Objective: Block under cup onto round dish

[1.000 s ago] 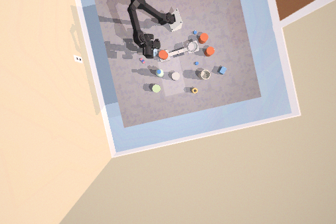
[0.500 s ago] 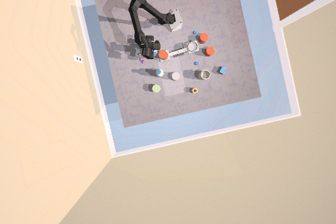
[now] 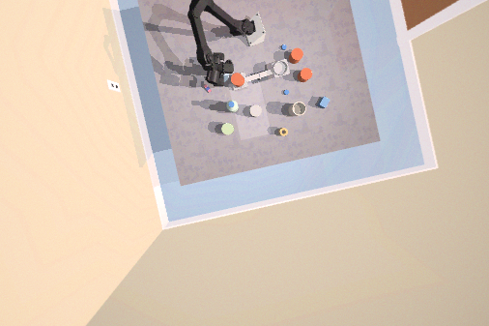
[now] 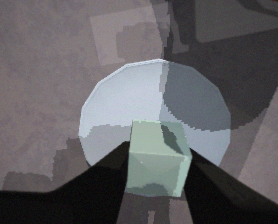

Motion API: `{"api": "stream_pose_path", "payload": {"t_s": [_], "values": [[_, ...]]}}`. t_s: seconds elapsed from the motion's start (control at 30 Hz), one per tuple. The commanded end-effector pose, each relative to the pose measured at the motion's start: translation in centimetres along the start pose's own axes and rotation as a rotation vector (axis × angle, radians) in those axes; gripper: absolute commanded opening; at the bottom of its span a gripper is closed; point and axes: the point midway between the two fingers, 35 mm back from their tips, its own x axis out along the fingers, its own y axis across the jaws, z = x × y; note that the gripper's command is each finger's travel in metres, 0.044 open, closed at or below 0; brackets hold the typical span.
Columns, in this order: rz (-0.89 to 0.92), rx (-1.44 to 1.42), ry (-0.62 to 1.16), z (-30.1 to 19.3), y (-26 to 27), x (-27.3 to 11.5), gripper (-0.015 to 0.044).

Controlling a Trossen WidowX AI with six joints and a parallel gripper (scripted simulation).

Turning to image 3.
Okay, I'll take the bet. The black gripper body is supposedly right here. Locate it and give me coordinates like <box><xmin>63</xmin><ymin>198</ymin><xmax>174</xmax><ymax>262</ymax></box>
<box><xmin>213</xmin><ymin>53</ymin><xmax>224</xmax><ymax>87</ymax></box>

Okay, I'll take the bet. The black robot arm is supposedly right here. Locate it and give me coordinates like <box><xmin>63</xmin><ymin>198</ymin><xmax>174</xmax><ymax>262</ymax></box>
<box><xmin>187</xmin><ymin>0</ymin><xmax>256</xmax><ymax>84</ymax></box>

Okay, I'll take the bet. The pale green cylinder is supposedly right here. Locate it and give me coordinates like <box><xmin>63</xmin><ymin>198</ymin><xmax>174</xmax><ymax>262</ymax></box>
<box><xmin>221</xmin><ymin>123</ymin><xmax>234</xmax><ymax>134</ymax></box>

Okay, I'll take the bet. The grey cylinder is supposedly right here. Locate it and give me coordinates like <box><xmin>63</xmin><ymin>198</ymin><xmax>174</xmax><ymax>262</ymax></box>
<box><xmin>249</xmin><ymin>104</ymin><xmax>262</xmax><ymax>117</ymax></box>

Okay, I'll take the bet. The blue block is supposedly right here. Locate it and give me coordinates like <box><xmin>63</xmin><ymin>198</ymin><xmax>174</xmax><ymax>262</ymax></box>
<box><xmin>317</xmin><ymin>96</ymin><xmax>330</xmax><ymax>108</ymax></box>

